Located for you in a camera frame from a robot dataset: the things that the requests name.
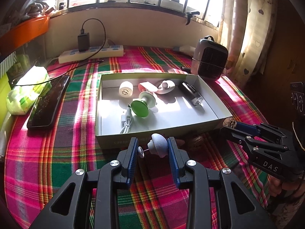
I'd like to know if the small white round gadget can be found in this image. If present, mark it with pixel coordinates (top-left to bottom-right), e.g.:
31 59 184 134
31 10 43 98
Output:
137 133 169 158

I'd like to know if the white usb cable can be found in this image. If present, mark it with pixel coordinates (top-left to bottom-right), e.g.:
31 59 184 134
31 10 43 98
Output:
119 106 134 135

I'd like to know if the green white suction holder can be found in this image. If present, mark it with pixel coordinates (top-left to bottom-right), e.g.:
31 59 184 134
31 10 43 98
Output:
130 92 156 118

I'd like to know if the white cylindrical plug gadget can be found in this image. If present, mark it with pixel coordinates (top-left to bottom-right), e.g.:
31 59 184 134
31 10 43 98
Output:
119 81 133 98

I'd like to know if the black hair trimmer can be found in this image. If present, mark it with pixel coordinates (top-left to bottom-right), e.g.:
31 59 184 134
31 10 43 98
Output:
178 82 203 106

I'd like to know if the pink clip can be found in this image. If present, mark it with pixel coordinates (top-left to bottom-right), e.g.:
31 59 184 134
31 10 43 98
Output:
138 82 158 93

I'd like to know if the white smiley face gadget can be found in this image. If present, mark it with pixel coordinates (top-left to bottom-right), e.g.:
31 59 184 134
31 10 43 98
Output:
156 80 176 95

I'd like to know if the person right hand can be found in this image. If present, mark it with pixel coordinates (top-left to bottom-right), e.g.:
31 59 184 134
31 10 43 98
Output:
268 176 304 198

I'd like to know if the white green cardboard box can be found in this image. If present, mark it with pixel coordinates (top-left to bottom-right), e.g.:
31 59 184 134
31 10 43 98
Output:
95 72 232 149

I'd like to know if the small black object by heater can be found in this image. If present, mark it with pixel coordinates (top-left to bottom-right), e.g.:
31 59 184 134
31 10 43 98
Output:
180 67 191 74

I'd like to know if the black smartphone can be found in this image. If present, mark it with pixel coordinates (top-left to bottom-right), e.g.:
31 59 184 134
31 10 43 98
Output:
27 75 70 130

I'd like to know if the heart pattern curtain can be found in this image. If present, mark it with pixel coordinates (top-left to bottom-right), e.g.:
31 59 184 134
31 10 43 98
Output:
218 0 277 88

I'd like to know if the white power strip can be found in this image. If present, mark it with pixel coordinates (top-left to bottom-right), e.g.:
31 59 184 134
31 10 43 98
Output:
58 45 124 64

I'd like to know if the green white tissue pack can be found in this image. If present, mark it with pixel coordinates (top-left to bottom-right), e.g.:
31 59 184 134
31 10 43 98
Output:
6 66 52 115

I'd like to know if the black charger adapter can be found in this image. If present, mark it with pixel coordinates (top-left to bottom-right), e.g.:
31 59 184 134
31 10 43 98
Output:
78 28 90 52

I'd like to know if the yellow green striped box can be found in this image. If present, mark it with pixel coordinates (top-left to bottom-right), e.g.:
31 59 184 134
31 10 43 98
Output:
0 51 17 126

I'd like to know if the orange box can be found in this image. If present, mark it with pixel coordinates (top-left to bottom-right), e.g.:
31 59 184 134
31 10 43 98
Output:
0 15 49 56

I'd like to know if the white plastic bag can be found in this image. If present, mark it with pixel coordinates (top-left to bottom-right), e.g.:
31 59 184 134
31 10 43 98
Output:
20 0 55 18

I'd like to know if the black charger cable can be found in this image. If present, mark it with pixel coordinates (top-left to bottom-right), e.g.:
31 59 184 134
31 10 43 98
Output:
11 18 107 87

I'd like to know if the black window handle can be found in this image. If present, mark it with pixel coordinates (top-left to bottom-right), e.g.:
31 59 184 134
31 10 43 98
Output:
186 10 200 25

